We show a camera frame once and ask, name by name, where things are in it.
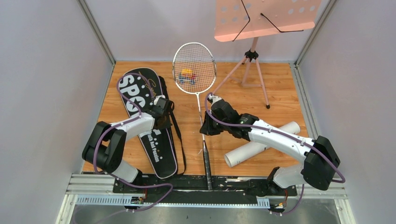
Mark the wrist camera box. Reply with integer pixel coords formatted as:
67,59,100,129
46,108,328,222
153,95,167,106
207,95,222,105

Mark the pink music stand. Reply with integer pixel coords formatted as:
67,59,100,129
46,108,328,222
214,0,321,109

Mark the colourful toy car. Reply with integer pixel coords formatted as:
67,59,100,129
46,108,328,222
177,69,197,85

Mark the black racket cover bag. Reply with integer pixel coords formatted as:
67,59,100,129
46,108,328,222
117,67,182,180

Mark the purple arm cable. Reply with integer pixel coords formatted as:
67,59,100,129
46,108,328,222
93,73,174,212
204,92,346,216

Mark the white racket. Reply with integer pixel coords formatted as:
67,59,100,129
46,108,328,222
172,42,217,191

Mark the white shuttlecock tube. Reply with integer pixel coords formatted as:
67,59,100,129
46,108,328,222
224,121,301,168

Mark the grey slotted cable duct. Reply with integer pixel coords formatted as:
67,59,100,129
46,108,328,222
75,195,271,209

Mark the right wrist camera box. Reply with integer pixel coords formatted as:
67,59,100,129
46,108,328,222
207,95,222,105

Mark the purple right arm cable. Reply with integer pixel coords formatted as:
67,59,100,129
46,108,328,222
204,92,346,216

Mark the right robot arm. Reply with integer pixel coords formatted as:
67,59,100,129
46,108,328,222
200,95,345,195

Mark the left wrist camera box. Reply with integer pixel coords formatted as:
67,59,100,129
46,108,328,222
153,95,167,106

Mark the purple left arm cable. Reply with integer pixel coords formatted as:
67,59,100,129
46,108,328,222
93,73,174,212

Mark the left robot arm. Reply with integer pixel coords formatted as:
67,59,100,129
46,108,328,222
82,96,174,193

